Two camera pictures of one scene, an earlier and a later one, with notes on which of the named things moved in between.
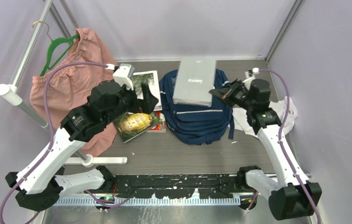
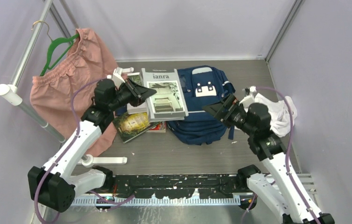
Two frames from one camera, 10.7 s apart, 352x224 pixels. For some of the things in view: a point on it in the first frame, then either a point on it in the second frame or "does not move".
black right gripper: (223, 92) → (216, 110)
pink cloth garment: (88, 66) does not move
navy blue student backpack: (196, 124) does not move
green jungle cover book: (130, 124) does not move
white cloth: (242, 122) does not move
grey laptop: (195, 79) → (168, 103)
